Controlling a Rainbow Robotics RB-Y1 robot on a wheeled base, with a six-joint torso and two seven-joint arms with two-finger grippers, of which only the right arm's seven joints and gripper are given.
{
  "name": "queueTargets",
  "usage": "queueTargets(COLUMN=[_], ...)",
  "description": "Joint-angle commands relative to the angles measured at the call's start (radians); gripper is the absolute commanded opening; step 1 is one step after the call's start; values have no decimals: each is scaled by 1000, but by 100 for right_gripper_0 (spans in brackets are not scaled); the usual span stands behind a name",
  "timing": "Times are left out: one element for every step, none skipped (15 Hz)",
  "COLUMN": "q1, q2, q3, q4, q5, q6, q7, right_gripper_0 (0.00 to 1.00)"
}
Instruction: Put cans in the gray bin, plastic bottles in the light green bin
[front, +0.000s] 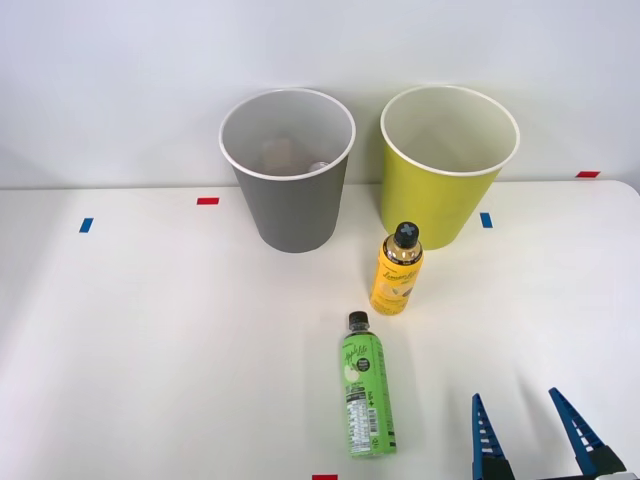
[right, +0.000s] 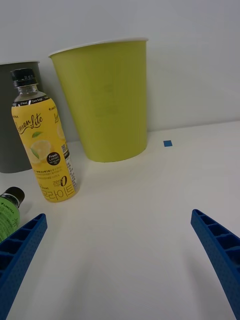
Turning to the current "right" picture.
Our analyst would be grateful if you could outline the yellow label plastic bottle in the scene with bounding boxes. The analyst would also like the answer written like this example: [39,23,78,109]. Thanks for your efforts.
[10,67,81,204]

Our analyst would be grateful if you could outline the yellow-green plastic waste bin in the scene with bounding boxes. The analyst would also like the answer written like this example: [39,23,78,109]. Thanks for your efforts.
[48,37,149,163]

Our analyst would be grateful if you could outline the green label plastic bottle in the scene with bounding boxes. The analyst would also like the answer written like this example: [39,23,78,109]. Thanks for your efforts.
[0,186,26,244]

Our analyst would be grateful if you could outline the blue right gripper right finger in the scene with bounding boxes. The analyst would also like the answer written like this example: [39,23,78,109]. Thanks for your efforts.
[190,208,240,320]

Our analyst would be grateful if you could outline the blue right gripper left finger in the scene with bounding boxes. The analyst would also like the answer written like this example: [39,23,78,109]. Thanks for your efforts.
[0,212,49,305]

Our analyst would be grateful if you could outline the grey plastic waste bin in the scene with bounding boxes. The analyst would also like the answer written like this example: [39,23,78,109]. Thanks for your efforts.
[0,60,45,174]

